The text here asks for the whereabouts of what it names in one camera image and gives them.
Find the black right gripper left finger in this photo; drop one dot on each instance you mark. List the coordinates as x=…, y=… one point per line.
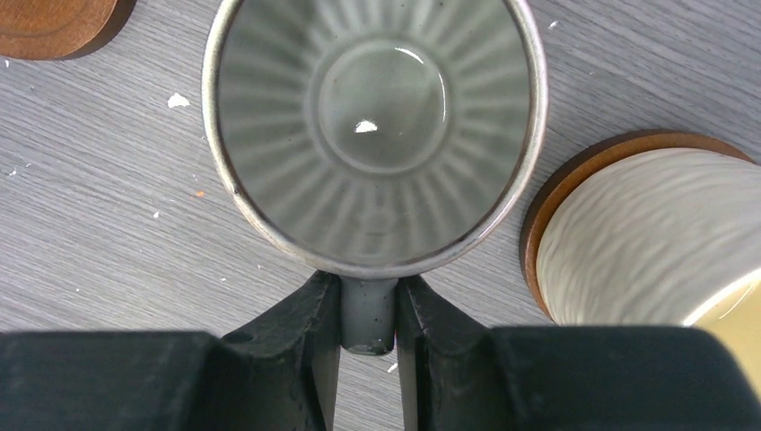
x=277, y=372

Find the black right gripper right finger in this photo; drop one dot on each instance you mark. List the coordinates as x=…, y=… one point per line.
x=457, y=374

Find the cream mug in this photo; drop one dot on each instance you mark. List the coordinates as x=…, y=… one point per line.
x=665, y=237

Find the grey ribbed mug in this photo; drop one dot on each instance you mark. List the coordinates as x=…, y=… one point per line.
x=374, y=140

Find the grooved wooden coaster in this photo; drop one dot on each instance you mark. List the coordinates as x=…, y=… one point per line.
x=579, y=168
x=60, y=30

